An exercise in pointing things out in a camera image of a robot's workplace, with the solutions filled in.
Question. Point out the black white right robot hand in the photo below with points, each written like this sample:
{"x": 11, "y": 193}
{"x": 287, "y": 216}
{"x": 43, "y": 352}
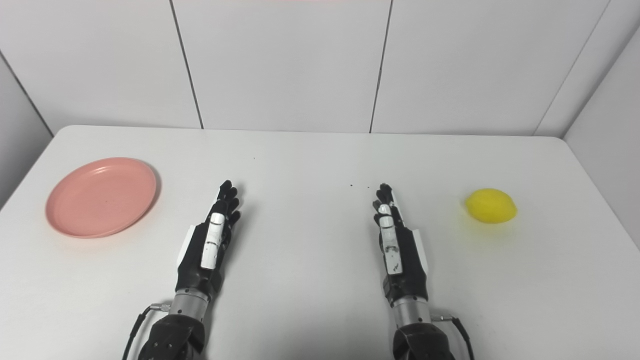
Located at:
{"x": 410, "y": 270}

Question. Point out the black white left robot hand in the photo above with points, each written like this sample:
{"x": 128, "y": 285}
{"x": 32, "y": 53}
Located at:
{"x": 200, "y": 270}

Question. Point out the yellow lemon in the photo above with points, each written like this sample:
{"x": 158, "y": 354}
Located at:
{"x": 491, "y": 205}

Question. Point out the pink plate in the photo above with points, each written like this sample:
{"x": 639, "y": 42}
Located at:
{"x": 100, "y": 197}

